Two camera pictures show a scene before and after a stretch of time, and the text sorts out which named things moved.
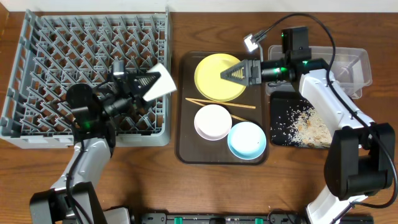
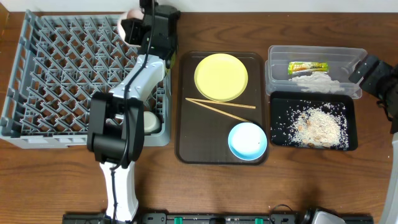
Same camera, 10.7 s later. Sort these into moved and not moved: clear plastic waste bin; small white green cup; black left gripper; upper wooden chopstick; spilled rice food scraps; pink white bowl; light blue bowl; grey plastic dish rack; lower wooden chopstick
Moved: small white green cup; black left gripper; pink white bowl
Not moved: spilled rice food scraps; lower wooden chopstick; light blue bowl; upper wooden chopstick; grey plastic dish rack; clear plastic waste bin
